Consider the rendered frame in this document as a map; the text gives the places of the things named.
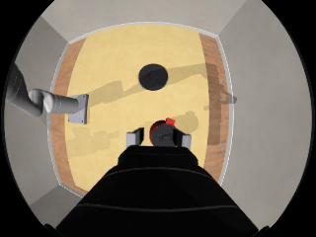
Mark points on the black round disc with center stud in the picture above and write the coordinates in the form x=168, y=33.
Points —
x=153, y=77

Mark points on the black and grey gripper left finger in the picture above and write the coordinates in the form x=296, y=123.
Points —
x=135, y=138

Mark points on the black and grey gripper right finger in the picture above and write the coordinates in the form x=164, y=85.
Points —
x=181, y=139

